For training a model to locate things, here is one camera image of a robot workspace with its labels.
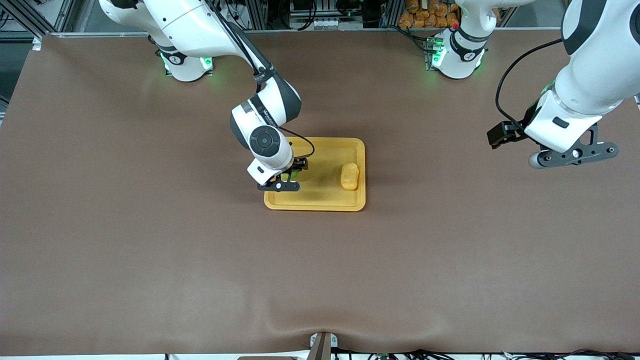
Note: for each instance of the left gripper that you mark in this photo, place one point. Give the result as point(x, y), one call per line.
point(526, 121)

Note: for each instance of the metal table clamp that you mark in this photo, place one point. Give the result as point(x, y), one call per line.
point(323, 346)

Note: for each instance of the aluminium frame post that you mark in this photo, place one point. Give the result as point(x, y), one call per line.
point(30, 20)

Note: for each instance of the yellow plastic tray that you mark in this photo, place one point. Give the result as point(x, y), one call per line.
point(325, 197)

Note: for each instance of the bag of orange snacks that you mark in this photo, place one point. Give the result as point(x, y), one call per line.
point(425, 15)

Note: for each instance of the yellow potato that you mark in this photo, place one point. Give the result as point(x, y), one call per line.
point(350, 176)

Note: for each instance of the brown table mat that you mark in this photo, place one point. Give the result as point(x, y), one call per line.
point(320, 280)

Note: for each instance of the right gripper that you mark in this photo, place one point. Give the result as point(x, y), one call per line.
point(298, 164)

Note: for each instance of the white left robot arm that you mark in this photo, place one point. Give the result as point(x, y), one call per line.
point(600, 75)

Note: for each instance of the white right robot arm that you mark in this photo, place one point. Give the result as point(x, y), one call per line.
point(200, 25)

